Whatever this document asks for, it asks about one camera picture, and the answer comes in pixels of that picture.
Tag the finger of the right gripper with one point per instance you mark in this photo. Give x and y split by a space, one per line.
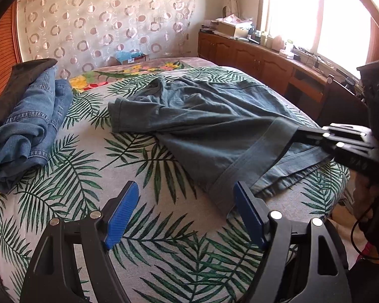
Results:
330 142
348 131

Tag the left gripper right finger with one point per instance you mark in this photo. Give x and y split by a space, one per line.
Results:
300 262

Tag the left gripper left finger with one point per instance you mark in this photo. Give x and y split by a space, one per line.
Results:
53 275

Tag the grey-blue pants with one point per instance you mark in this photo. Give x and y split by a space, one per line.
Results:
222 133

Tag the dark chair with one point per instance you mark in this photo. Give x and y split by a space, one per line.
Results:
340 105

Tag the wooden cabinet desk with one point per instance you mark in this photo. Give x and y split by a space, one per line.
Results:
301 85

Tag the palm leaf bedspread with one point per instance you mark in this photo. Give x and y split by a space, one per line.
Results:
177 246

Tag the folded blue jeans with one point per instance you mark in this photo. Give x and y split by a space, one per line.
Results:
29 132

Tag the cardboard box on desk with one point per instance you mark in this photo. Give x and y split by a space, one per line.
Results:
232 30

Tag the black folded garment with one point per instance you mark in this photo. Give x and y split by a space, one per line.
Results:
22 76

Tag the floral blanket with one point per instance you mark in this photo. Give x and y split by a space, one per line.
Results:
106 75

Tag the blue tissue box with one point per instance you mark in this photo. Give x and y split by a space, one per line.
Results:
130 57

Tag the wooden louvred wardrobe door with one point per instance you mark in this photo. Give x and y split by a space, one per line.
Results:
9 44

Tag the sheer circle-pattern curtain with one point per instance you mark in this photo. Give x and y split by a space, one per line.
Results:
82 35

